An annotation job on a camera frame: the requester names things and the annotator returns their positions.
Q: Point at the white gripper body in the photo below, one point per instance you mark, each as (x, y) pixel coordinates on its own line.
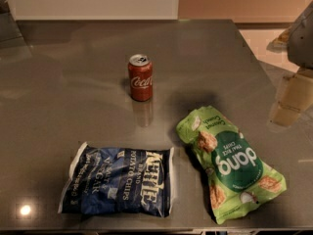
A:
(301, 41)

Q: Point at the white cabinet panel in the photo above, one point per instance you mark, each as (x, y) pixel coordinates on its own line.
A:
(50, 10)

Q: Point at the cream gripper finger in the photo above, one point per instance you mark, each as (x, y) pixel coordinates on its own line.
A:
(294, 96)

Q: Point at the blue kettle chips bag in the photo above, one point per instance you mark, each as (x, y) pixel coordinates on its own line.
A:
(114, 179)

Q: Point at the red coke can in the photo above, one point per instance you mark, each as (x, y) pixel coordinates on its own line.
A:
(140, 71)

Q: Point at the green rice chip bag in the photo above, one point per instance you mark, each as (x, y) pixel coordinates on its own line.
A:
(239, 181)

